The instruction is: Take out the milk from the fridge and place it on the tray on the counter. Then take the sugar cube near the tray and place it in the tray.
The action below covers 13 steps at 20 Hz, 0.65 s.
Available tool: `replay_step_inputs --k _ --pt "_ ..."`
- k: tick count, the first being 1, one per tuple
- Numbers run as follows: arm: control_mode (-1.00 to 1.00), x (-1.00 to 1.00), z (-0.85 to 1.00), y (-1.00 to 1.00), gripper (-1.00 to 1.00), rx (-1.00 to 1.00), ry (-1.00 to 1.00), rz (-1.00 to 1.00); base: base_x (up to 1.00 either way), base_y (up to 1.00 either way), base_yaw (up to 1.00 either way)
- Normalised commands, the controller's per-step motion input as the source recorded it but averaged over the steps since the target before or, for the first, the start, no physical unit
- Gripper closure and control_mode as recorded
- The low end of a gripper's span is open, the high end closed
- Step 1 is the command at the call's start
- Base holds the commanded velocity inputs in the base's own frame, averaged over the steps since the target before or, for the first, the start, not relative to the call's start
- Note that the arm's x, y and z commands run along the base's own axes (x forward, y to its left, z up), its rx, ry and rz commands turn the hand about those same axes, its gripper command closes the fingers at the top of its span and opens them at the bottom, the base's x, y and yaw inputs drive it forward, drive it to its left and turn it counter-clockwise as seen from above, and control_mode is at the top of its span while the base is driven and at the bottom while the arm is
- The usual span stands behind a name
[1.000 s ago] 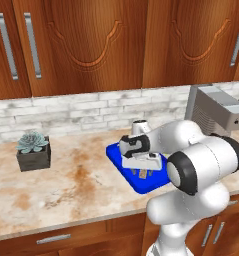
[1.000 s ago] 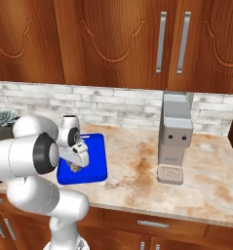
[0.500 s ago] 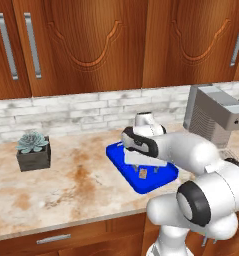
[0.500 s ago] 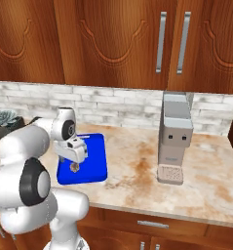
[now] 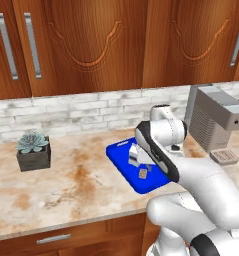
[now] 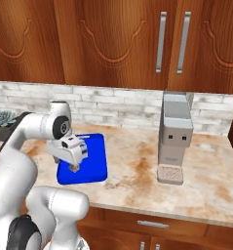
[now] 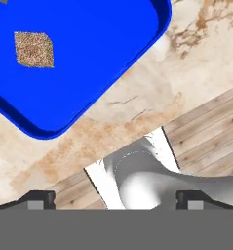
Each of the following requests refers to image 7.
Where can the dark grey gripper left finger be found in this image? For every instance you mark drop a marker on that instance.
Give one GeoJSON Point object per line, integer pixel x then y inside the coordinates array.
{"type": "Point", "coordinates": [40, 198]}

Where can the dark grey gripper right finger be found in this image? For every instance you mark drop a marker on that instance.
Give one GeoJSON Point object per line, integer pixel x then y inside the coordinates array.
{"type": "Point", "coordinates": [192, 197]}

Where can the brown sugar cube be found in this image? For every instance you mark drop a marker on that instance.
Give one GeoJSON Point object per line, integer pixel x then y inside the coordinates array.
{"type": "Point", "coordinates": [34, 49]}

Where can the blue tray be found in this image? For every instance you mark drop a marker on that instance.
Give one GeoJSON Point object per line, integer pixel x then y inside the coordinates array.
{"type": "Point", "coordinates": [88, 49]}

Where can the white grey rounded pedestal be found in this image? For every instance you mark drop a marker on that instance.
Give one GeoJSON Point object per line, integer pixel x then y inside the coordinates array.
{"type": "Point", "coordinates": [140, 175]}

